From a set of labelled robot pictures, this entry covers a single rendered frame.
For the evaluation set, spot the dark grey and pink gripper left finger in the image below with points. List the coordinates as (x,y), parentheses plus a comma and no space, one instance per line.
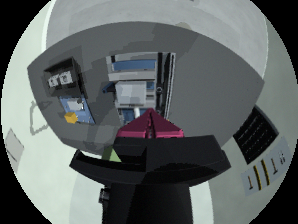
(138,127)

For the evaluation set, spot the yellow block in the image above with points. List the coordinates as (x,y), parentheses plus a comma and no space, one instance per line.
(71,117)

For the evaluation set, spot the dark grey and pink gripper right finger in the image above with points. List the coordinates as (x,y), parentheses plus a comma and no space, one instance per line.
(163,128)

